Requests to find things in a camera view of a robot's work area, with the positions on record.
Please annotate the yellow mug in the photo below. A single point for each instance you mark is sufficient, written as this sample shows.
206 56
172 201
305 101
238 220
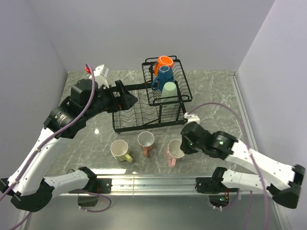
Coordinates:
120 150

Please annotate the light pink mug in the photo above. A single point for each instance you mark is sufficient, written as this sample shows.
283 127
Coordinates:
173 152

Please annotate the green cup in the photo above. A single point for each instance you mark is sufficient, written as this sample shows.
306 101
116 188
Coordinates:
169 93

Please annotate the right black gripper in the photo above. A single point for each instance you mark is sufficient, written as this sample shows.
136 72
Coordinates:
184 147

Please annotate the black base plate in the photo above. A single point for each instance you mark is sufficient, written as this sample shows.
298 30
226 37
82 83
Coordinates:
103 186
205 185

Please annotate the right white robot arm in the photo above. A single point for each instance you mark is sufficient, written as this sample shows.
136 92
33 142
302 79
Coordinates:
279 181

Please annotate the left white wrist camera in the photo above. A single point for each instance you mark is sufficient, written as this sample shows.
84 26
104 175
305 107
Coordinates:
100 75

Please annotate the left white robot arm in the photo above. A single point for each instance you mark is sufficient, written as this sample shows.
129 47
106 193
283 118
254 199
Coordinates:
29 188

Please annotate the coral pink mug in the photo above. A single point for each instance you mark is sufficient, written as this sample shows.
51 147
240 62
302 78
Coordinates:
146 141

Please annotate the blue mug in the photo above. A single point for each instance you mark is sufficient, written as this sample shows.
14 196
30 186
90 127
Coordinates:
165 74

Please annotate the aluminium mounting rail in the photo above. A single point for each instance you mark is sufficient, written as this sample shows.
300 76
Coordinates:
152 185

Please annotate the orange mug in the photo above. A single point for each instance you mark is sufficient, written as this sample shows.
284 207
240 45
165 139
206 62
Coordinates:
162 61

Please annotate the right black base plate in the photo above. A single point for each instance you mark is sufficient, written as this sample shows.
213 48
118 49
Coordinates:
205 185

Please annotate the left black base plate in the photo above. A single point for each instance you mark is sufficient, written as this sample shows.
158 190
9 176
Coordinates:
103 186

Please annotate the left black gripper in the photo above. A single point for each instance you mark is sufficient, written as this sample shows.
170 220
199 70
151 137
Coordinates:
125 101

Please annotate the black wire dish rack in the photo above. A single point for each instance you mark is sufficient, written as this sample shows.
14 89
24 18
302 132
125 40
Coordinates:
151 110

